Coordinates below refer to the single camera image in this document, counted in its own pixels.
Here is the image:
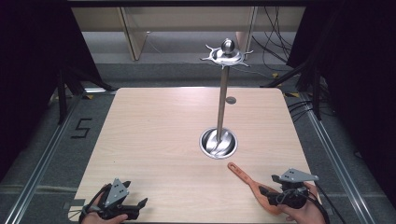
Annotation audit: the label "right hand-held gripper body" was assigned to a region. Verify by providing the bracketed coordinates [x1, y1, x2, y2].
[267, 168, 319, 209]

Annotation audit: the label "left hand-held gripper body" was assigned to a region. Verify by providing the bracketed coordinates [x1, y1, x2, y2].
[98, 177, 140, 220]

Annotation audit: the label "orange silicone spatula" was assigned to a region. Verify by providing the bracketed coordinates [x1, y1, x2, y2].
[227, 161, 283, 217]

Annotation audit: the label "steel utensil rack stand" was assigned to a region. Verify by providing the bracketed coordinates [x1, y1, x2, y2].
[200, 37, 254, 161]

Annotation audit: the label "person's right hand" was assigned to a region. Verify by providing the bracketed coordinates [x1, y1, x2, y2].
[276, 182, 326, 224]

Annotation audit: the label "person's left hand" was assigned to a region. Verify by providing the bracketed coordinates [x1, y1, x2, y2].
[81, 186, 129, 224]

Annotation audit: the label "black metal stand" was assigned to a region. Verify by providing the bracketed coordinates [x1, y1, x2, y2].
[261, 58, 325, 121]
[56, 65, 117, 125]

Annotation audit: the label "dark curtain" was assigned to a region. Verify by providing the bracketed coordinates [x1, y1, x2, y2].
[285, 0, 396, 208]
[0, 0, 106, 183]

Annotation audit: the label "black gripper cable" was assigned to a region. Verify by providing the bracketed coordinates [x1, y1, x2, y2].
[78, 184, 111, 223]
[313, 182, 342, 224]

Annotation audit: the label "aluminium floor rail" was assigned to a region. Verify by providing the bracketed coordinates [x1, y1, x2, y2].
[302, 92, 381, 224]
[3, 92, 87, 224]

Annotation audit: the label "black floor cables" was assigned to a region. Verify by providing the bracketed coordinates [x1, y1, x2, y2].
[287, 98, 316, 123]

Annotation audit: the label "bundle of black cables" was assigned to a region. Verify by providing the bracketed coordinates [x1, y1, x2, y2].
[251, 6, 295, 64]

